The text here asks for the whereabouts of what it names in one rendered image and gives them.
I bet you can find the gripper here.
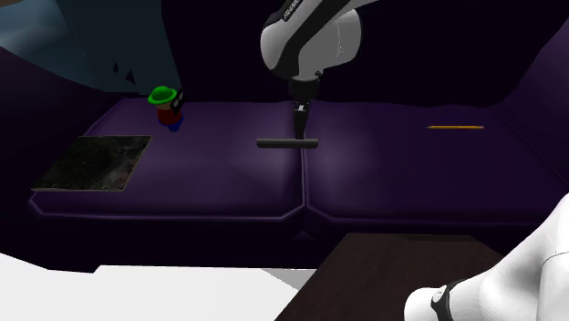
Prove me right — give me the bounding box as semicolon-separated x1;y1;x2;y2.
289;80;321;140

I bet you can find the black cylinder bar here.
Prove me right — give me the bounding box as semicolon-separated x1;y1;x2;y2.
256;138;319;150

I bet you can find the purple sofa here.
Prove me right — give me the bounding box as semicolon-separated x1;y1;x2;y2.
0;26;569;274

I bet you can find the toy figure with green hat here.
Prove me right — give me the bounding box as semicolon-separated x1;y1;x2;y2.
147;85;186;133

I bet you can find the yellow pencil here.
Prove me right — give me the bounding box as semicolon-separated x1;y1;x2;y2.
426;124;486;131

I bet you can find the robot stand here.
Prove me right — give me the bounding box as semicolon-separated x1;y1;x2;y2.
274;231;506;321

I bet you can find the dark flat book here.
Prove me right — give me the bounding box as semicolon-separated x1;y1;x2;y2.
30;134;153;193

